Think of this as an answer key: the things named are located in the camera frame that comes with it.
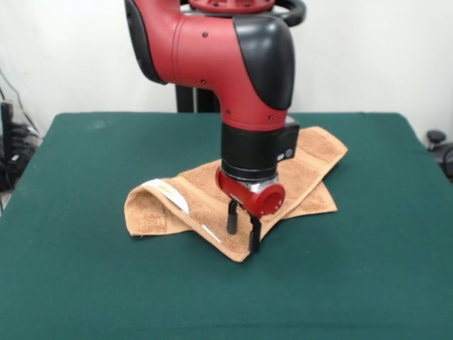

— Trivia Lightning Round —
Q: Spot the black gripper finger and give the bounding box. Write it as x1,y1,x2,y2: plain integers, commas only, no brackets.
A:
226,198,241,236
248,212,263,254

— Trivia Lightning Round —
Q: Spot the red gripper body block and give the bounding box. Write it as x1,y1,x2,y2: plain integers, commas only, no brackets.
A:
215,169,287,219

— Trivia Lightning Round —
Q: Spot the tan terry towel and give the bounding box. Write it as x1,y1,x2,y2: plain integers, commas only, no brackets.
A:
124,125,349,264

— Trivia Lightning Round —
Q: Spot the dark green table cloth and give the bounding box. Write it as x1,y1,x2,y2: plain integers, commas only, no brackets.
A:
0,111,453,340

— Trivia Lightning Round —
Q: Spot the round black knob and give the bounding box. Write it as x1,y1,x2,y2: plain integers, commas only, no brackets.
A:
425,130,447,145

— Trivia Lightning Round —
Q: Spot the dark grey chair base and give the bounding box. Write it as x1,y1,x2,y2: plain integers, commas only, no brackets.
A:
430,142,453,183

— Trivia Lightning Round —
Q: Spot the black robot pedestal with handle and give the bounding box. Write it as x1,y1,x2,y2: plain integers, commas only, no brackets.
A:
175,0,308,113

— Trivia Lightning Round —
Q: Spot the black equipment pile with cables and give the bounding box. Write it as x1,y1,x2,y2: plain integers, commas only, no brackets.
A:
0,122,42,194

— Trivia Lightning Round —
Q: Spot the thin grey cable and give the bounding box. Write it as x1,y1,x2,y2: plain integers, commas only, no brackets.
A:
0,66,40,137

